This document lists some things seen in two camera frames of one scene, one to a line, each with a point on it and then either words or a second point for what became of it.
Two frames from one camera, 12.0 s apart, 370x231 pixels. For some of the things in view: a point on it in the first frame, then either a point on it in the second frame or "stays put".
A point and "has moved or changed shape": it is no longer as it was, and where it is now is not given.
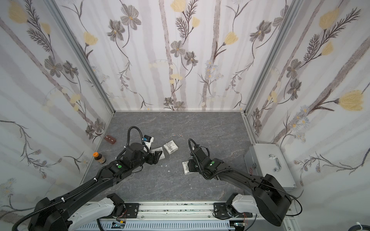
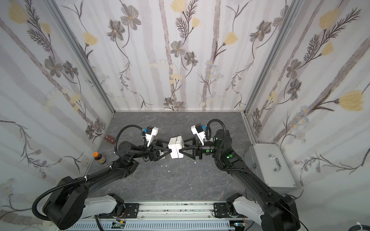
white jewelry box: [171, 147] has moved or changed shape
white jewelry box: [162, 156] stays put
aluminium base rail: [181, 216] stays put
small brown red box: [110, 139] stays put
